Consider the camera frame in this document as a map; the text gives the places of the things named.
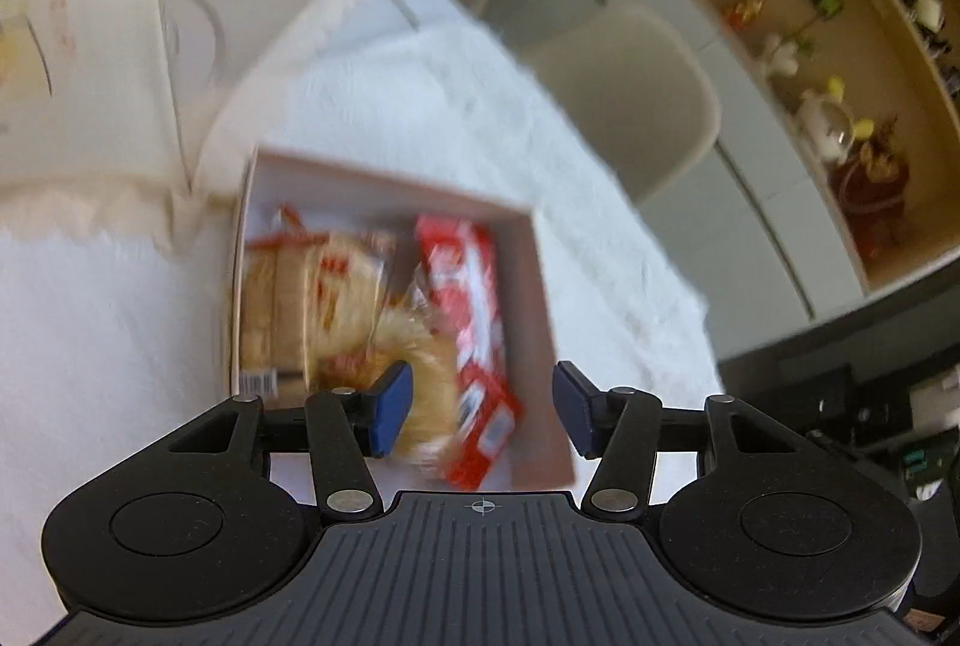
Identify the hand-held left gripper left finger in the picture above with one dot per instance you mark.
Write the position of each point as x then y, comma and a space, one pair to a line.
394, 406

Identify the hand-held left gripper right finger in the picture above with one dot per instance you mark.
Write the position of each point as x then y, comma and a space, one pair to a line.
570, 406

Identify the clear bread packet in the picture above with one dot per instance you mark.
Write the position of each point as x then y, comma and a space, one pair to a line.
427, 353

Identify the pink cardboard box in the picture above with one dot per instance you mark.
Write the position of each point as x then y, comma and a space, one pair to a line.
541, 286

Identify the red white snack packet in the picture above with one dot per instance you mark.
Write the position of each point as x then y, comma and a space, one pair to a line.
465, 301

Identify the beige biscuit packet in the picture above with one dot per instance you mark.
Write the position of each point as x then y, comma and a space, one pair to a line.
300, 301

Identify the dark furniture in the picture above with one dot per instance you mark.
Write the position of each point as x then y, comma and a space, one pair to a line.
825, 376

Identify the white fluffy cloth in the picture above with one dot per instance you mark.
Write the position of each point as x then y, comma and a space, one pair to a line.
112, 331

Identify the white cabinet with wooden shelf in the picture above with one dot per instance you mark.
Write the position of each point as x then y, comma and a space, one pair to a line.
757, 166

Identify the red seated figurine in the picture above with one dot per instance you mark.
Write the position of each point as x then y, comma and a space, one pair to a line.
874, 189

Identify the white teapot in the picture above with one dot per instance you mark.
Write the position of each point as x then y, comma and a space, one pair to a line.
821, 125

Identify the white flower figurine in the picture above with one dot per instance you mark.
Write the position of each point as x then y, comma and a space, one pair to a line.
784, 57

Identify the gold red figurine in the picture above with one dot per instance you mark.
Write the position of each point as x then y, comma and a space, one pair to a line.
744, 10

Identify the white printed paper bag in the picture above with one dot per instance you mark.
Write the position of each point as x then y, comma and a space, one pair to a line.
97, 31

